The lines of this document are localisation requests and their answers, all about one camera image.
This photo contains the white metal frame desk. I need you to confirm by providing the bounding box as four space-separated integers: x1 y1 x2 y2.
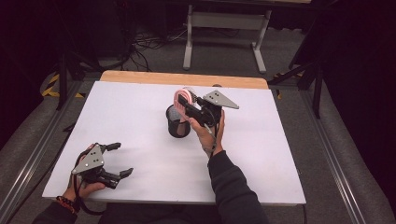
182 0 273 75

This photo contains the aluminium floor rail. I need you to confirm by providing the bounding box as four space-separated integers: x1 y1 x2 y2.
0 80 82 218
300 90 367 224

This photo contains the black mesh pen holder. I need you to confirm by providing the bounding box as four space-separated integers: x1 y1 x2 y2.
165 104 191 139

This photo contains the tangle of floor cables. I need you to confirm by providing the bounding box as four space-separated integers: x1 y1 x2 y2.
124 27 188 73

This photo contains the black tripod stand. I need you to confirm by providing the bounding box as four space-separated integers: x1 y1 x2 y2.
269 59 323 119
55 52 104 111

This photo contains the yellow black hazard tape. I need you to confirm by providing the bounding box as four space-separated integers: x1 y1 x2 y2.
41 73 85 99

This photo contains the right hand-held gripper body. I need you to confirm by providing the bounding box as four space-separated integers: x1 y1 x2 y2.
186 90 240 129

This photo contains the pink hairbrush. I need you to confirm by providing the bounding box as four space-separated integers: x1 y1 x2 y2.
173 87 198 115

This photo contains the beaded bracelet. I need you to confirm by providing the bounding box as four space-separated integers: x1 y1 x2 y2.
55 195 78 215

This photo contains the person's left hand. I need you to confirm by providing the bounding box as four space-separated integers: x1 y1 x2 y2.
63 181 106 202

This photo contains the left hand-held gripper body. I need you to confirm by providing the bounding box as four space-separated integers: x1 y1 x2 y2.
70 142 122 190

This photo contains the thin gripper cable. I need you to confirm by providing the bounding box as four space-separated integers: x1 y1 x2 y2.
204 122 219 153

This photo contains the person's right hand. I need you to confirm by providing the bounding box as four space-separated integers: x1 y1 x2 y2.
181 108 226 157

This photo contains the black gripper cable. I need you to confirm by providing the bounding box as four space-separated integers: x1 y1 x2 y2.
69 148 106 217

